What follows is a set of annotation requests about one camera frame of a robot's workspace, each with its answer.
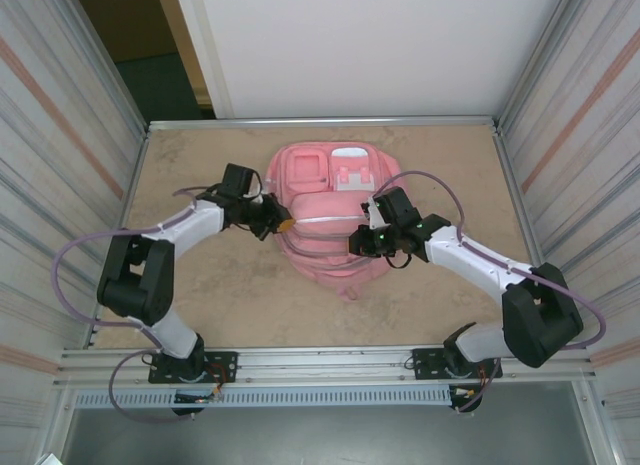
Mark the aluminium rail with arm bases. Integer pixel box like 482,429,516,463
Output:
52,340,599,390

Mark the aluminium table edge rail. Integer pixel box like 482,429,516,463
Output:
146,115,501,134

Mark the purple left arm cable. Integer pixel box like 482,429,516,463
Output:
52,184,262,426

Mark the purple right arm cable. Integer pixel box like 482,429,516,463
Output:
372,170,611,416

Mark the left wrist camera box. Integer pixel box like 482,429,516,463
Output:
219,163,257,200

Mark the grey slotted cable duct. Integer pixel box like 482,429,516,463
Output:
73,387,454,410

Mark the pink backpack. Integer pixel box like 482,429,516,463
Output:
264,140,404,302

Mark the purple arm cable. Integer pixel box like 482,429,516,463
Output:
52,184,262,426
372,170,611,416

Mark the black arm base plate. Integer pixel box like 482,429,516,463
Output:
405,347,503,382
147,350,239,385

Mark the white door frame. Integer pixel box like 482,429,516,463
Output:
172,0,236,120

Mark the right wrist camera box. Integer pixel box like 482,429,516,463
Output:
366,186,422,230

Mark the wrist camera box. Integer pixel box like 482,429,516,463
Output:
366,186,422,230
219,163,257,200

